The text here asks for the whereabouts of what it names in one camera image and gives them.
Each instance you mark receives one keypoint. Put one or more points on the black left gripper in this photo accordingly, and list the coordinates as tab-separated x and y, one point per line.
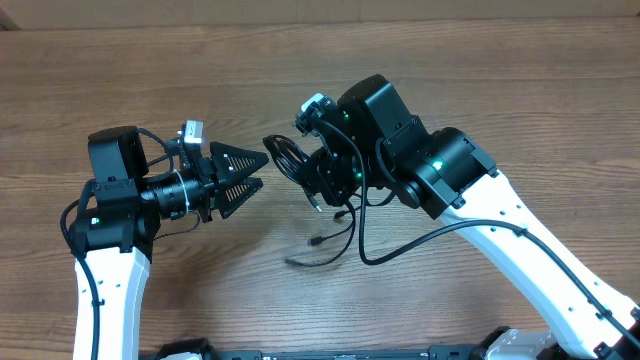
213	195

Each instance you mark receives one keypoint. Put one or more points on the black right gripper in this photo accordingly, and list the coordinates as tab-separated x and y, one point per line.
325	168

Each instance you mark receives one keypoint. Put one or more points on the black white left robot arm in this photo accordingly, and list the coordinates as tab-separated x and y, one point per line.
112	227

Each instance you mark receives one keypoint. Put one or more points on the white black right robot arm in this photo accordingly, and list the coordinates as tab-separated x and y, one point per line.
371	140

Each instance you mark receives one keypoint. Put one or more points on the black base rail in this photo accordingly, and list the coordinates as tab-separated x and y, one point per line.
350	352

